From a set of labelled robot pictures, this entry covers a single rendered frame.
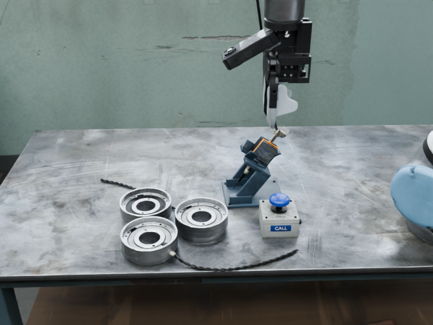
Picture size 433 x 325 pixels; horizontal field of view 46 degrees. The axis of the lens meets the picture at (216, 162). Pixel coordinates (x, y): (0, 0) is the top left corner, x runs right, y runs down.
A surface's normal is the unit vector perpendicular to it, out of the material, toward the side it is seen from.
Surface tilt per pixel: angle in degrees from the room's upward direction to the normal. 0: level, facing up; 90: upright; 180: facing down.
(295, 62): 90
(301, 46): 90
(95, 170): 0
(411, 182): 97
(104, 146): 0
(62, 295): 0
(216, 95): 90
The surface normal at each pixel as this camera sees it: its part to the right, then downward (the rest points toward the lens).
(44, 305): 0.00, -0.87
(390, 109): 0.04, 0.49
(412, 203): -0.70, 0.45
